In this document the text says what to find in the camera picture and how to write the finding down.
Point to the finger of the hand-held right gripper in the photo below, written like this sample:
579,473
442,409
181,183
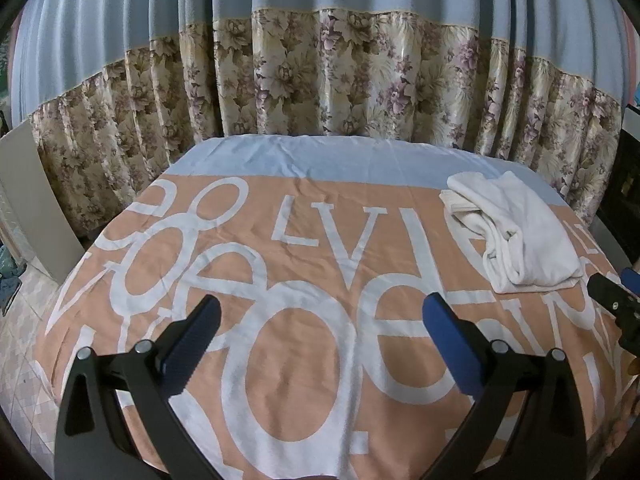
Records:
629,317
632,281

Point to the floral and blue curtain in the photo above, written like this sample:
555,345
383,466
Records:
320,60

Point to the white garment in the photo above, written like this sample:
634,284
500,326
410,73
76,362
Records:
530,230

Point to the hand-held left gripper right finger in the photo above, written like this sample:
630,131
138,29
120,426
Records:
450,345

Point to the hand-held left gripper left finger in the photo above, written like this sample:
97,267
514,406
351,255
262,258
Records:
192,345

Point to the peach white-lettered printed blanket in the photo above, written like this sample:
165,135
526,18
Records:
320,260

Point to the grey board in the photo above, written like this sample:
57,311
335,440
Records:
37,205

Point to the blue cloth pile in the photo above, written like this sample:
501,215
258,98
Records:
9,265

